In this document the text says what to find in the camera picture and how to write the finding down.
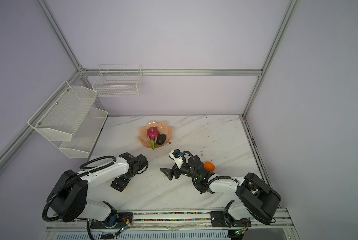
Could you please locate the magenta dragon fruit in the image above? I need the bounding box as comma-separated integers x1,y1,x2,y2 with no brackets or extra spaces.
147,127,160,150

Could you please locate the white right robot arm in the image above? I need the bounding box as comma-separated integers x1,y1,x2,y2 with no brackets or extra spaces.
160,154,281,227

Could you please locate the white wire wall basket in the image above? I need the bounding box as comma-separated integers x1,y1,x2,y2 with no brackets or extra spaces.
92,65,144,97

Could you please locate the orange fruit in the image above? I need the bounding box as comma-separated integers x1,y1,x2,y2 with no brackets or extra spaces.
204,162,216,173

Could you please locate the peach wavy fruit bowl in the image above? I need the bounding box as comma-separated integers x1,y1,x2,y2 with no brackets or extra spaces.
137,122,174,149

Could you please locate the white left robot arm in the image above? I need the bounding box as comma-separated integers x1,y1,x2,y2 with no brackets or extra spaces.
42,153,149,228

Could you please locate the dark avocado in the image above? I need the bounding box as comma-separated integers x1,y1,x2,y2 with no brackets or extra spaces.
156,134,167,145

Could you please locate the white mesh wall shelf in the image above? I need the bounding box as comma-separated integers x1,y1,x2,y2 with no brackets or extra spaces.
28,81,108,159

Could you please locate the aluminium frame post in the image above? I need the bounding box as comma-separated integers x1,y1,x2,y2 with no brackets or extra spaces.
229,1,299,114

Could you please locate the base rail with cables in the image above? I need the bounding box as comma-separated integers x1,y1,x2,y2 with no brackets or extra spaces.
42,209,300,240

